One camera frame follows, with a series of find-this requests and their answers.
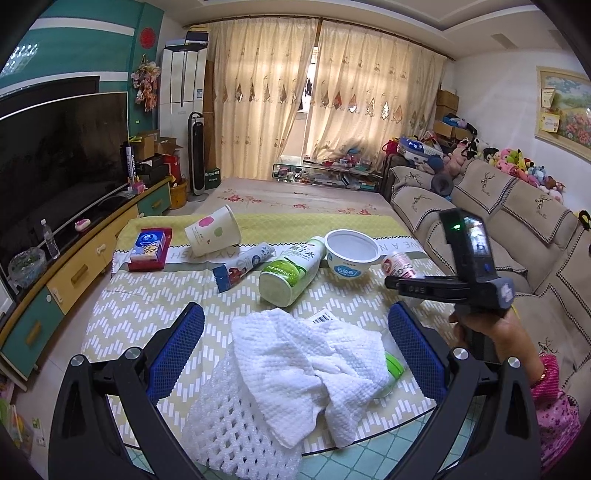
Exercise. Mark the red blue tissue pack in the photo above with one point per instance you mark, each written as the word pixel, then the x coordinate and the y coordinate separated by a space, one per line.
pixel 147 251

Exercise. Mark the cream embroidered curtain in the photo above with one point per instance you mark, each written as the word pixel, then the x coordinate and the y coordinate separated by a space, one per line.
pixel 258 101
pixel 369 101

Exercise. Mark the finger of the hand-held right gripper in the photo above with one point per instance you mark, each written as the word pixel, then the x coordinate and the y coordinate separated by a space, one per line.
pixel 425 288

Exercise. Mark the black yellow toy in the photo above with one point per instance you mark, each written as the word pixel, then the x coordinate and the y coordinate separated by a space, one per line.
pixel 584 218

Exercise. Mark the black flat television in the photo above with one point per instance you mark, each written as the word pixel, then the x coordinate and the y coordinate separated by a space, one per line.
pixel 55 161

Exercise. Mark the hanging flower decoration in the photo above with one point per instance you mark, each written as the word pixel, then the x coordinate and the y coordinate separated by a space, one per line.
pixel 147 83

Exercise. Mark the blue star-patterned bag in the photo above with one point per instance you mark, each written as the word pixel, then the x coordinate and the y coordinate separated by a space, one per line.
pixel 418 150

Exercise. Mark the green white plastic bottle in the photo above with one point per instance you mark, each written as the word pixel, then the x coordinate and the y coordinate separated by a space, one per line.
pixel 286 277

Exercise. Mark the white foam net sleeve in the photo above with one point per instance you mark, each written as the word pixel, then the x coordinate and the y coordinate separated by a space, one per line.
pixel 221 424

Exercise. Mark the tall black lettered box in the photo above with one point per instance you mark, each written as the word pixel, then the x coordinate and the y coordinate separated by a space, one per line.
pixel 129 161

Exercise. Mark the row of plush toys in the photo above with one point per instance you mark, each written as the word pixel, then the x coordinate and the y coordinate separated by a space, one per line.
pixel 512 161

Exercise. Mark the boxes atop air conditioner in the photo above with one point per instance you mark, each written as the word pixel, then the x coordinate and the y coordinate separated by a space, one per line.
pixel 197 34

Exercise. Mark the red bag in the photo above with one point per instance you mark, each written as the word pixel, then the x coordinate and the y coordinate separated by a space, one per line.
pixel 170 168

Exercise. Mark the beige floral cloth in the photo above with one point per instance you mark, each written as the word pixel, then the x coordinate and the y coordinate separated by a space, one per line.
pixel 286 196

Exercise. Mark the white paper cup coloured dots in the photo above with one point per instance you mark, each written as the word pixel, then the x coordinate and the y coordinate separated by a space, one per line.
pixel 212 233

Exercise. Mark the open brown cardboard box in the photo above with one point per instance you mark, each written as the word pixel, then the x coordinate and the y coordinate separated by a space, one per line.
pixel 147 144
pixel 167 146

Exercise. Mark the white blue squeezed tube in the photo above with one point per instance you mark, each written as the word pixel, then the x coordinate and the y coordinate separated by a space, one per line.
pixel 242 267

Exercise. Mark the beige sofa with covers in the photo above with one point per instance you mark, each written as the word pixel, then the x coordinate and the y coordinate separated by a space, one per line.
pixel 489 203

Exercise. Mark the person's right forearm pink sleeve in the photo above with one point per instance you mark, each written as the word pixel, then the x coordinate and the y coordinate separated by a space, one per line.
pixel 554 415

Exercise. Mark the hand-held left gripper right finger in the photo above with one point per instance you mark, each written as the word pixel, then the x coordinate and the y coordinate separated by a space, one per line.
pixel 415 346

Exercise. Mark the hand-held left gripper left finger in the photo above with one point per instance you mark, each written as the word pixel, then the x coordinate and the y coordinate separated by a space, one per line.
pixel 178 350

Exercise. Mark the grey neck pillow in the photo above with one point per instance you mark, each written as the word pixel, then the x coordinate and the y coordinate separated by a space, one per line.
pixel 442 182

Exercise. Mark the framed flower painting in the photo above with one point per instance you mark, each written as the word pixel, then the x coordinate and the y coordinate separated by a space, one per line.
pixel 570 110

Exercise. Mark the open cardboard box with toys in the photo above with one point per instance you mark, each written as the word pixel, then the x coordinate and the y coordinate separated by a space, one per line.
pixel 450 129

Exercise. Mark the glass coffee table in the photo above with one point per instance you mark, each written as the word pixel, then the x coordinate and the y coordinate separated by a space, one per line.
pixel 323 175

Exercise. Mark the glass ashtray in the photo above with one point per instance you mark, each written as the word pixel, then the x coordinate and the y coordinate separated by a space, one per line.
pixel 27 267

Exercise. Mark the red round wall ornament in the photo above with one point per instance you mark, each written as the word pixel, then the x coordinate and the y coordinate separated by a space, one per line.
pixel 147 36

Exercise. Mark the colourful books pile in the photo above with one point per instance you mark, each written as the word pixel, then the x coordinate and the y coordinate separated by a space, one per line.
pixel 18 415

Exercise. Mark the green-edged clear plastic container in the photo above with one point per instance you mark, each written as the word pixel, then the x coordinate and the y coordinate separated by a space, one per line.
pixel 393 367

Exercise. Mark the white barcode label packaging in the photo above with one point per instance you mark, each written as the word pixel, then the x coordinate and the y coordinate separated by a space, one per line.
pixel 322 318

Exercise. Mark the yellow teal television cabinet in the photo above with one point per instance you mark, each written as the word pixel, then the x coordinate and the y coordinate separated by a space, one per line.
pixel 87 267

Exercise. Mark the closed brown cardboard box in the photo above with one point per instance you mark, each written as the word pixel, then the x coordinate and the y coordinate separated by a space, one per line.
pixel 447 101

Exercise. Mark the black grey tower fan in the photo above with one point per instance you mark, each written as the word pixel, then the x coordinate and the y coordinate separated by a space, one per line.
pixel 196 157

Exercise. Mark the white plastic pudding bowl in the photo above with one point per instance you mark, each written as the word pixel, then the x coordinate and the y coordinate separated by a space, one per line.
pixel 351 267

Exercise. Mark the clear plastic water bottle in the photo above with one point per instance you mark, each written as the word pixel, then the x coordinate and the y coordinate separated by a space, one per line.
pixel 51 242

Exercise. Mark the white knitted cloth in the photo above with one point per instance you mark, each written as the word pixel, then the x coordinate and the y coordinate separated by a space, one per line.
pixel 286 360

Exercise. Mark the small pink white object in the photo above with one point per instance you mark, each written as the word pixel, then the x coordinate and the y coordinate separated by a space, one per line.
pixel 82 225

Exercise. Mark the green zigzag tablecloth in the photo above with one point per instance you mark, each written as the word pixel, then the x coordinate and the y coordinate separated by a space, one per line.
pixel 152 314

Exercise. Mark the white standing air conditioner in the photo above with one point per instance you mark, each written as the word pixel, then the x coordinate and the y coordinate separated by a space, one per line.
pixel 182 83

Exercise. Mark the yellow wicker basket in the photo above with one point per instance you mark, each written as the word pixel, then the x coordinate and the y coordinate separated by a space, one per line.
pixel 178 194

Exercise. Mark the person's right hand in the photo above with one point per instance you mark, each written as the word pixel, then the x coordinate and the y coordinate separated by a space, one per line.
pixel 501 334

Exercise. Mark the small pink box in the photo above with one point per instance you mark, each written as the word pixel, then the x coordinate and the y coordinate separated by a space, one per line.
pixel 138 187

